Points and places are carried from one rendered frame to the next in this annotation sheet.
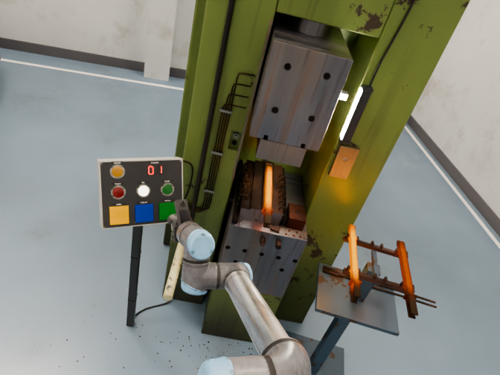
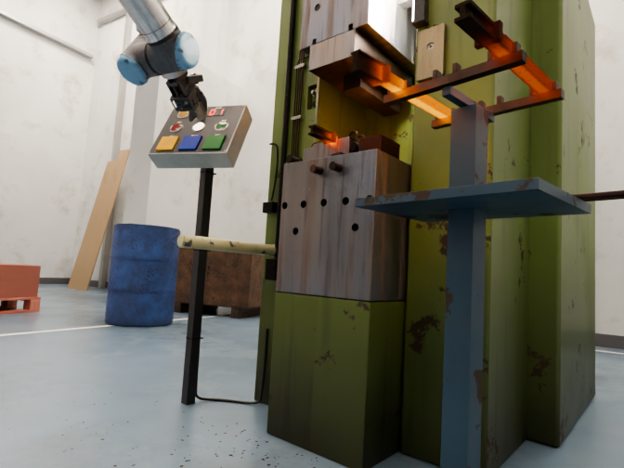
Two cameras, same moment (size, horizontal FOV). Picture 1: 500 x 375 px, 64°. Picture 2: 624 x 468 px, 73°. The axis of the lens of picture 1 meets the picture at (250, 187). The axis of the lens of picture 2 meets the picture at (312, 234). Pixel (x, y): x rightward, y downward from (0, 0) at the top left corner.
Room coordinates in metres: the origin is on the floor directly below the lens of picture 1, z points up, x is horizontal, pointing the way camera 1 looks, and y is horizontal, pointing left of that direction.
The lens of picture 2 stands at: (0.48, -1.09, 0.55)
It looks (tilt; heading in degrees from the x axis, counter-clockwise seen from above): 5 degrees up; 46
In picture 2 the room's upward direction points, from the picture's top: 3 degrees clockwise
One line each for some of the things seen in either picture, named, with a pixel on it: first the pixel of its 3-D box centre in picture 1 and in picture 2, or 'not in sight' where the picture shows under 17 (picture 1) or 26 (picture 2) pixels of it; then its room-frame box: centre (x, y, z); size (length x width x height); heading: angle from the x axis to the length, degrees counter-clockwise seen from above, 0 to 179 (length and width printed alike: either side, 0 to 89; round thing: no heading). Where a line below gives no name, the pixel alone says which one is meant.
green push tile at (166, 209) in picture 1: (167, 210); (214, 143); (1.27, 0.31, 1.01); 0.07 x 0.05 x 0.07; 121
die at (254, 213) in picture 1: (262, 189); (358, 164); (1.68, -0.06, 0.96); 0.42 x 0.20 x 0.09; 6
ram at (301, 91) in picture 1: (305, 82); (375, 9); (1.69, -0.11, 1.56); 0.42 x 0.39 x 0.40; 6
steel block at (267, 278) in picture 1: (260, 226); (370, 234); (1.70, -0.12, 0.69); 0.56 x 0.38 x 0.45; 6
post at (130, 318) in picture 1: (135, 263); (199, 266); (1.33, 0.46, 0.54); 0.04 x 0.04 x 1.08; 6
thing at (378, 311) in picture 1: (356, 297); (467, 205); (1.37, -0.65, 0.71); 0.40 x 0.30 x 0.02; 89
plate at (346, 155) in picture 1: (343, 161); (431, 53); (1.64, -0.38, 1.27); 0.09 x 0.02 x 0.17; 96
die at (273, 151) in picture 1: (280, 129); (363, 73); (1.68, -0.06, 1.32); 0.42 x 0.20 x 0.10; 6
